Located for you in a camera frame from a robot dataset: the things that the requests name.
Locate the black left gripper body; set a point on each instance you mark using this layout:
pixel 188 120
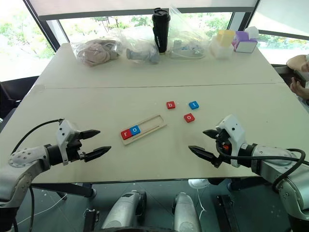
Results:
pixel 74 152

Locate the red letter tile r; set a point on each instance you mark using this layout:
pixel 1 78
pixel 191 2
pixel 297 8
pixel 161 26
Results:
pixel 126 134

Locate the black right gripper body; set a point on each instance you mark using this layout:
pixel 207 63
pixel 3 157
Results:
pixel 223 142

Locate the dark smartphone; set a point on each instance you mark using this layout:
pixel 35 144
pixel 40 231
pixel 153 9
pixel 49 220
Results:
pixel 300 76

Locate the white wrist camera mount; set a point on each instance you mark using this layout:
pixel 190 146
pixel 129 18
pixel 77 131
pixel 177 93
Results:
pixel 233 128
pixel 65 133

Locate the wooden letter tray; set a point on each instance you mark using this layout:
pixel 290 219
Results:
pixel 154 123

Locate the clear bag with white parts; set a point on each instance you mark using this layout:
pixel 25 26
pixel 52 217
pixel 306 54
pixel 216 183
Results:
pixel 186 46

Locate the black metal bracket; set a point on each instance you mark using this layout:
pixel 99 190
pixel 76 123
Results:
pixel 91 218

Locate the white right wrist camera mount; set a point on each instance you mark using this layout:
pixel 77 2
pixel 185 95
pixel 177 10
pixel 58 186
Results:
pixel 233 128

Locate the black floor strip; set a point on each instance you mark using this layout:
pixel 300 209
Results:
pixel 225 212

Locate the silver robot right leg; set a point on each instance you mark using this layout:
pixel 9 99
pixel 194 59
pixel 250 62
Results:
pixel 186 212

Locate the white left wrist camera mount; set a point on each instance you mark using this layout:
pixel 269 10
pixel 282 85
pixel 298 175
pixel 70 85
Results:
pixel 65 133

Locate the red letter tile o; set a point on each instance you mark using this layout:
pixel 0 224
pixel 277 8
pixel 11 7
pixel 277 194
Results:
pixel 189 118

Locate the plastic bag with grey object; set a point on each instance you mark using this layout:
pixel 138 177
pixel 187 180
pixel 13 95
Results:
pixel 141 52

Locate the silver robot leg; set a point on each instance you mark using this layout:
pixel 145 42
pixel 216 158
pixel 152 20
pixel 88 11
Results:
pixel 123 210
pixel 186 212

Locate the white shoe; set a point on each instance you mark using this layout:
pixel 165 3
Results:
pixel 198 184

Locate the black table frame bar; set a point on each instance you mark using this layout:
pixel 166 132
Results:
pixel 62 188

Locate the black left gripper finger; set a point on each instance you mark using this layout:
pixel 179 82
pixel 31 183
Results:
pixel 96 153
pixel 90 134

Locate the blue letter tile o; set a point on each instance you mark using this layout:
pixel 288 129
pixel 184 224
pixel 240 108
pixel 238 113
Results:
pixel 135 130

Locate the red letter tile b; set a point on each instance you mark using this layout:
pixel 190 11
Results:
pixel 171 105

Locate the yellow plastic cup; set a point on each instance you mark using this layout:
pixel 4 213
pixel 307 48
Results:
pixel 225 38

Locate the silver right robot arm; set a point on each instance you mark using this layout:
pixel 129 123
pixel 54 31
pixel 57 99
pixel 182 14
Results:
pixel 272 154

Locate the person's bare hand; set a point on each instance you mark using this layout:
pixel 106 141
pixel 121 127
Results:
pixel 300 90

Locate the purple tissue box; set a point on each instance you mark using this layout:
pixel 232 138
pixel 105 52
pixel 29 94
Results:
pixel 245 42

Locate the white plastic container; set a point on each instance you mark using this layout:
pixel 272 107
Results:
pixel 219 52

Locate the plastic bag with beige cloth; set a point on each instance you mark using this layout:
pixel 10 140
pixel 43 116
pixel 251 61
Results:
pixel 96 53

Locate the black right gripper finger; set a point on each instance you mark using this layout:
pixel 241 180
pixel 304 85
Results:
pixel 211 134
pixel 205 153

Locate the blue letter tile t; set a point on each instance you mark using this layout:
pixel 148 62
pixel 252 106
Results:
pixel 193 105

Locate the black travel tumbler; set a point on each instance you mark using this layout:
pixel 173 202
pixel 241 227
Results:
pixel 161 31

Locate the silver robot left leg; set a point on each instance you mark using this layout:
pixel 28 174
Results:
pixel 123 210

